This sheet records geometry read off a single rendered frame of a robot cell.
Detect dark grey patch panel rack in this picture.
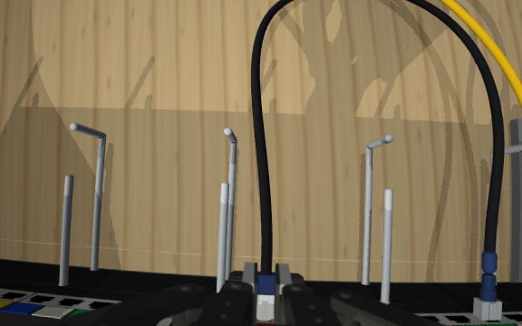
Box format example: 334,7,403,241
0,119,522,326

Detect black cable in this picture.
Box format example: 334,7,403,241
251,0,505,275

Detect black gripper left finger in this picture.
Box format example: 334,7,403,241
36,262,258,326

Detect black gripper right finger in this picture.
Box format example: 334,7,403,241
274,264,447,326

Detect white and dark blue cable plug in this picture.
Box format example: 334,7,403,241
256,272,276,321

